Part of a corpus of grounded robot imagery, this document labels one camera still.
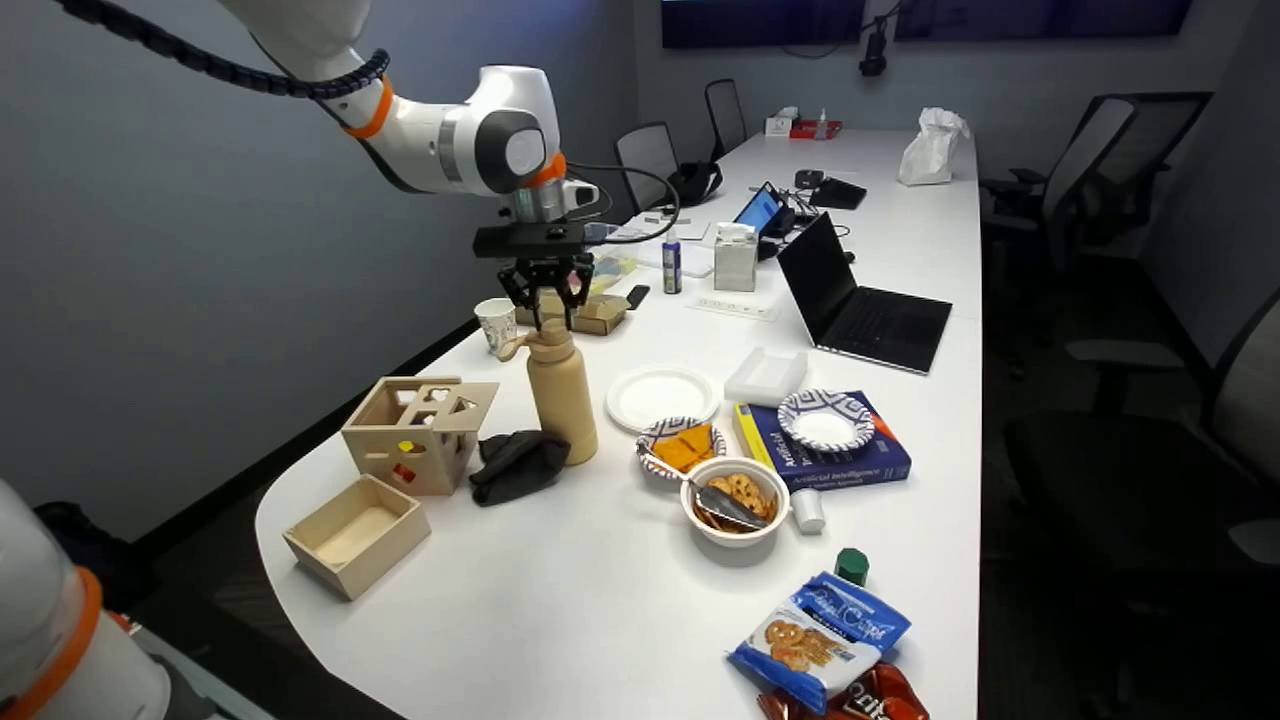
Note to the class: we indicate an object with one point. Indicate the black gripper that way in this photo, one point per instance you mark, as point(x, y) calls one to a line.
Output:
point(545, 270)

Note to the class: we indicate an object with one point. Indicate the beige bottle lid with loop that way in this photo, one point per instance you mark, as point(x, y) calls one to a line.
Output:
point(549, 324)

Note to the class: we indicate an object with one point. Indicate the beige bottle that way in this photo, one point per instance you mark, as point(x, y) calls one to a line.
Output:
point(562, 405)

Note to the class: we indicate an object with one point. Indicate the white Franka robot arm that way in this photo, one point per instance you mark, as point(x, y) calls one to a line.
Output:
point(442, 142)

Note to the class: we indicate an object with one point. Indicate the brown cardboard box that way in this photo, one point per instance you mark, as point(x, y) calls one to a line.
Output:
point(605, 318)

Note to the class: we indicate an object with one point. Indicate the clear bin with markers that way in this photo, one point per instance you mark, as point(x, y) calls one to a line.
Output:
point(611, 264)

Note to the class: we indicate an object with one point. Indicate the small black phone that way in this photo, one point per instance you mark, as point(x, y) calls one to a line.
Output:
point(637, 296)

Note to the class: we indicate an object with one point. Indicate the white round plate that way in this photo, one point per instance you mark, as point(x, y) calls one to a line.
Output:
point(661, 402)

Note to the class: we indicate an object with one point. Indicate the black cloth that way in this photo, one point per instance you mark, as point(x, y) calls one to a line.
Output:
point(516, 464)

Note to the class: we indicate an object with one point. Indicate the grey office chair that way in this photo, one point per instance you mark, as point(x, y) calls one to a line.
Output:
point(1092, 160)
point(644, 160)
point(1147, 455)
point(724, 116)

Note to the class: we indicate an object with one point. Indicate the wooden shape sorter cube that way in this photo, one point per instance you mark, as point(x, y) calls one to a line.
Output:
point(420, 435)

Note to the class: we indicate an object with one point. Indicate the white carton box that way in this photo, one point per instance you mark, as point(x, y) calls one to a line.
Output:
point(732, 257)

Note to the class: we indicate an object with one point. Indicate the patterned bowl with orange chips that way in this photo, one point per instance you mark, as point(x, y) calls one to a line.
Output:
point(681, 445)

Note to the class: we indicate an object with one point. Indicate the white plastic food container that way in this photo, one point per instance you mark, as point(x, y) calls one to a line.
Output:
point(765, 379)

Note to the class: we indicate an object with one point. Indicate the tablet with blue screen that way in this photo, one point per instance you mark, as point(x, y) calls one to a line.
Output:
point(760, 209)

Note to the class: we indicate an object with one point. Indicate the metal spoon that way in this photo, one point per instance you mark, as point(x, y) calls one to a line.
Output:
point(721, 506)

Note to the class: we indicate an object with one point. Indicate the white bowl with cookies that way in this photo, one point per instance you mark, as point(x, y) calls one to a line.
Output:
point(736, 506)

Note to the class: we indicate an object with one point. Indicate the white tissue box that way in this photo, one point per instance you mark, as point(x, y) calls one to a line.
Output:
point(777, 127)

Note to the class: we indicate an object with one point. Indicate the open wooden box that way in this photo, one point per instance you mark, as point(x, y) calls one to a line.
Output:
point(356, 533)

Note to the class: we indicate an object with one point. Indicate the blue patterned paper plate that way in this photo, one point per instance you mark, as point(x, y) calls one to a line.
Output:
point(825, 426)

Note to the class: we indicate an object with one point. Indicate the black laptop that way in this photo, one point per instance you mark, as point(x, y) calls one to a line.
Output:
point(855, 314)

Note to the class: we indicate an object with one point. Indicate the black pouch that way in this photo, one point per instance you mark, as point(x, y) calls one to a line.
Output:
point(841, 193)

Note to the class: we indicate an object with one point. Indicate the red box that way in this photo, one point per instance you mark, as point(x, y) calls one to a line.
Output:
point(817, 130)

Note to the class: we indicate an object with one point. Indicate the small white container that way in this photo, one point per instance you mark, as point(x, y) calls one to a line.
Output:
point(809, 512)

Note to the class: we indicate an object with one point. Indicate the blue book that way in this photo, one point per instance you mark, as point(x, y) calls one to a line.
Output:
point(841, 464)

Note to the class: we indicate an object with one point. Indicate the green small cap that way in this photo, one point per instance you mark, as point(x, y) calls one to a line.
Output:
point(855, 565)

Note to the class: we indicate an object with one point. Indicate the white plastic bag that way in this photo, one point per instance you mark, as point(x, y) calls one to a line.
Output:
point(935, 151)

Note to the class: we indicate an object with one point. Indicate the black webcam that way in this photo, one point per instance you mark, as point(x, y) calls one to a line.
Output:
point(879, 45)

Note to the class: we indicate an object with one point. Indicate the blue snack bag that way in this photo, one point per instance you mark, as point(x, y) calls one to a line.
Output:
point(821, 643)

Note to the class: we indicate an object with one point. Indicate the red snack bag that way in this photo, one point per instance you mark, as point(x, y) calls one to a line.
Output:
point(887, 701)

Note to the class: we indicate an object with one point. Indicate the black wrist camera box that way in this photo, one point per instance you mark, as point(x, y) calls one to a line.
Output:
point(532, 239)

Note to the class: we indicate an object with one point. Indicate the wall mounted tv screen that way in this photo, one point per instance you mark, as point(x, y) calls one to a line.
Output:
point(760, 22)
point(1042, 18)

